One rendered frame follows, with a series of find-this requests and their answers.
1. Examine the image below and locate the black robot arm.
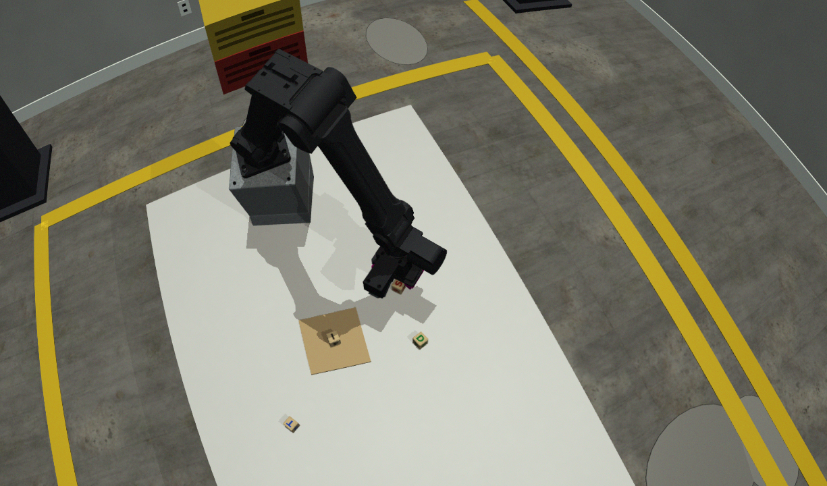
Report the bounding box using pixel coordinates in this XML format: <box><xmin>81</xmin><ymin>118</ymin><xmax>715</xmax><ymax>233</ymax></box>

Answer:
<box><xmin>230</xmin><ymin>49</ymin><xmax>447</xmax><ymax>298</ymax></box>

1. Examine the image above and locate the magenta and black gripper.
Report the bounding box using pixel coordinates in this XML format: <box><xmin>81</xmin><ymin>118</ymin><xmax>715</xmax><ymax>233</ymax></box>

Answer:
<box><xmin>371</xmin><ymin>250</ymin><xmax>424</xmax><ymax>290</ymax></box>

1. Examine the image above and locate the tan flat mat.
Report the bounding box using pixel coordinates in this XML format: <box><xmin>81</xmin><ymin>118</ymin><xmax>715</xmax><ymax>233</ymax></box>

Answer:
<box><xmin>298</xmin><ymin>307</ymin><xmax>371</xmax><ymax>375</ymax></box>

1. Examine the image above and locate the beige letter block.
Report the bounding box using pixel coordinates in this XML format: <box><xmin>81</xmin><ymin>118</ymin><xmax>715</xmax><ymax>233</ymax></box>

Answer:
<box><xmin>283</xmin><ymin>416</ymin><xmax>300</xmax><ymax>433</ymax></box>
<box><xmin>326</xmin><ymin>331</ymin><xmax>341</xmax><ymax>347</ymax></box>
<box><xmin>392</xmin><ymin>279</ymin><xmax>406</xmax><ymax>294</ymax></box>
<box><xmin>412</xmin><ymin>332</ymin><xmax>428</xmax><ymax>349</ymax></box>

